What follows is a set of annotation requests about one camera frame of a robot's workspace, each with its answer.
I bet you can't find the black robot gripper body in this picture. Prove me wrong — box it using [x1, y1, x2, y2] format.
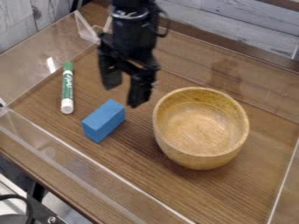
[99, 8, 160, 71]

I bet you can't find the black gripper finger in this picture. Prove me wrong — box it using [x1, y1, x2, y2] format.
[97, 53, 123, 90]
[127, 68, 156, 109]

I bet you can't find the blue foam block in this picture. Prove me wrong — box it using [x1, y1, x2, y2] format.
[81, 99, 125, 143]

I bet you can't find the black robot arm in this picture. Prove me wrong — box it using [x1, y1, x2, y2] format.
[97, 0, 167, 108]

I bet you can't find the brown wooden bowl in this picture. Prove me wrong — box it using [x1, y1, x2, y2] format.
[152, 87, 249, 170]

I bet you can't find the green dry-erase marker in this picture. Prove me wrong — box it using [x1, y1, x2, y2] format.
[60, 61, 74, 115]

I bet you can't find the clear acrylic tray wall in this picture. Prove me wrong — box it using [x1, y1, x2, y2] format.
[0, 17, 299, 224]

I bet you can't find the black cable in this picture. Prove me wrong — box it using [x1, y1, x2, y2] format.
[0, 193, 33, 224]

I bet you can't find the black metal table bracket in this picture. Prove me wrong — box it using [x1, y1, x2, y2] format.
[26, 182, 66, 224]

